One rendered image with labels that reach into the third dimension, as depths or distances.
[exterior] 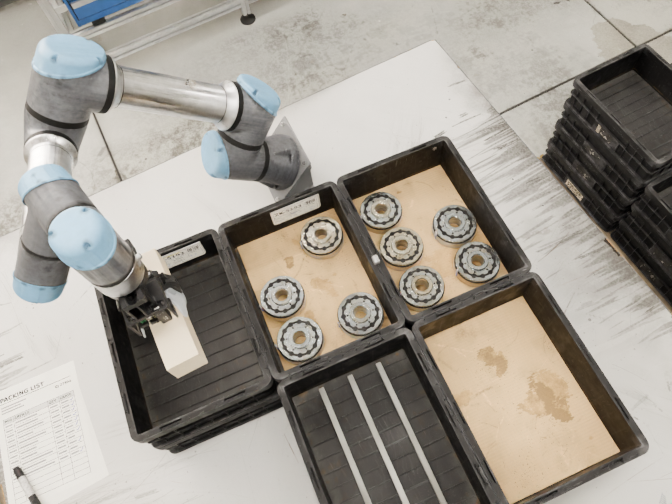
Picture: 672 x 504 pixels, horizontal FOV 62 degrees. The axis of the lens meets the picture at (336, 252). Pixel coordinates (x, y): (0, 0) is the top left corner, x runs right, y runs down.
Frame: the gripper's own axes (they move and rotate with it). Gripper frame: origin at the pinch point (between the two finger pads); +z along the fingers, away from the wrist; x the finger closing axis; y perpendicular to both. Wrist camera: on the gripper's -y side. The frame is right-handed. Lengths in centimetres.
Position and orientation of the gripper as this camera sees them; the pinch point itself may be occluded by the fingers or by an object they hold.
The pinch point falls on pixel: (163, 309)
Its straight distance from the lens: 110.9
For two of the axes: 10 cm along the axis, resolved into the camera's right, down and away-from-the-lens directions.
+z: 0.7, 4.3, 9.0
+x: 8.8, -4.5, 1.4
